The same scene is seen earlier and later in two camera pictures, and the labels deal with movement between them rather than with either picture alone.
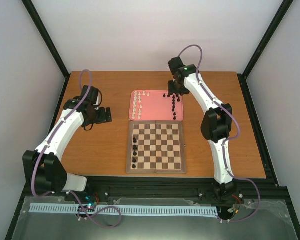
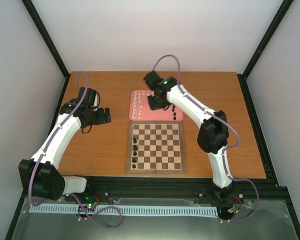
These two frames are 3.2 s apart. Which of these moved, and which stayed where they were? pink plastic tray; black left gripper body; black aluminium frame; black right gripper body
Moved: black right gripper body
Stayed: pink plastic tray; black left gripper body; black aluminium frame
